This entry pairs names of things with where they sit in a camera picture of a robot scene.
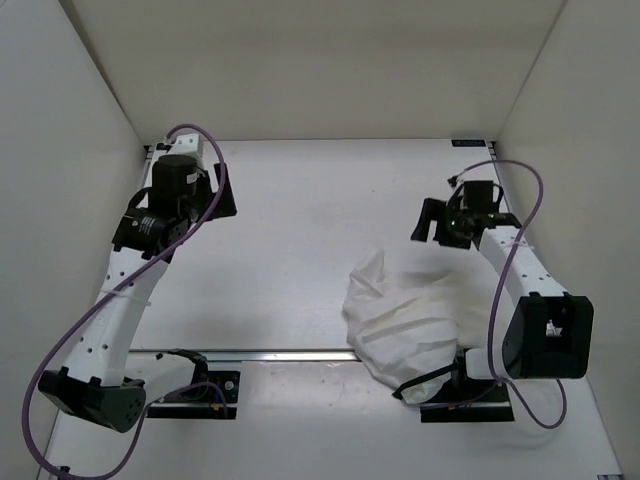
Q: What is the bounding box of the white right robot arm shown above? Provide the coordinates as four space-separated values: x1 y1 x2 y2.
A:
411 180 594 401

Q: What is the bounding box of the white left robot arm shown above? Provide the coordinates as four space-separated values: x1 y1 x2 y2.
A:
37 154 237 433

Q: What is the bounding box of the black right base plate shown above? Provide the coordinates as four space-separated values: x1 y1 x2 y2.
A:
392 364 515 424

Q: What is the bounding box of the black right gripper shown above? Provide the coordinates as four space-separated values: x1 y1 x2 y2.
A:
410 199 471 250

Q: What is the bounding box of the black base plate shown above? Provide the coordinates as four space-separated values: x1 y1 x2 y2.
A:
392 364 515 424
147 370 241 420

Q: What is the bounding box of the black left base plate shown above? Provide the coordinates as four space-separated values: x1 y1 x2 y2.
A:
147 370 241 420

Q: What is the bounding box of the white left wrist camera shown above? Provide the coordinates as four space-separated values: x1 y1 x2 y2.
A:
168 133 204 162

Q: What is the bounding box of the white skirt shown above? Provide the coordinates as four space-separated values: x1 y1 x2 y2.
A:
342 249 491 405

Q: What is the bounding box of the right corner label sticker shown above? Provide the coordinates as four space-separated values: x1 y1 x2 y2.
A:
451 139 486 148

